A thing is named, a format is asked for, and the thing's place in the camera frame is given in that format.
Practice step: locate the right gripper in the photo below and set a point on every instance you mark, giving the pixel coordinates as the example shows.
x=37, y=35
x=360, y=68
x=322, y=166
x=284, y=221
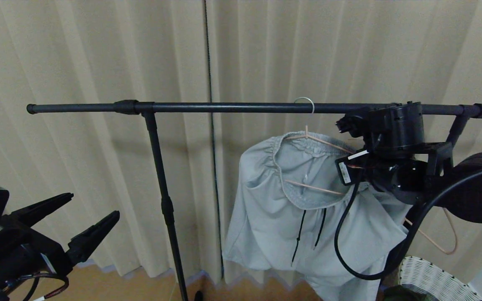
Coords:
x=370, y=171

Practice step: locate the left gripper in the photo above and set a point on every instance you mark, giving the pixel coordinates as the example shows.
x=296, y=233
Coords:
x=15, y=251

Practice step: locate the pink clothes hanger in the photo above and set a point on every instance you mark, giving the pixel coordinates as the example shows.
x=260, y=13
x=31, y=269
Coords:
x=450, y=246
x=308, y=136

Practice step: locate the pale grey shorts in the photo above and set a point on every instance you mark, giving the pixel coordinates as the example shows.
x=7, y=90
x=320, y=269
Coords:
x=266, y=217

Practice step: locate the black clothes rack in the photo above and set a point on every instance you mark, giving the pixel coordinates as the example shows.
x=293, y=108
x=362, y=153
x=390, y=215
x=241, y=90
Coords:
x=266, y=108

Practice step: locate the white laundry basket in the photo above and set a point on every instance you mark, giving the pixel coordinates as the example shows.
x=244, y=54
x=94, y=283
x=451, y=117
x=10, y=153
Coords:
x=433, y=278

